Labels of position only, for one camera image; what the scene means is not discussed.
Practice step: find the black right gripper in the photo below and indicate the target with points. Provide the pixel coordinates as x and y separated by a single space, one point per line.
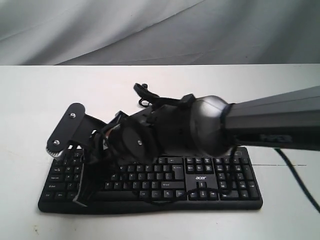
90 136

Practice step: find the black acer keyboard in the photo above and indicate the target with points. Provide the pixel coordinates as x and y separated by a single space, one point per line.
172 183

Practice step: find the grey backdrop cloth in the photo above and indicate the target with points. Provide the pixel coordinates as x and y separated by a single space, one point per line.
159 32

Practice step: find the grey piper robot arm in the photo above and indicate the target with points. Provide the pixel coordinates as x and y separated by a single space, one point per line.
207 125

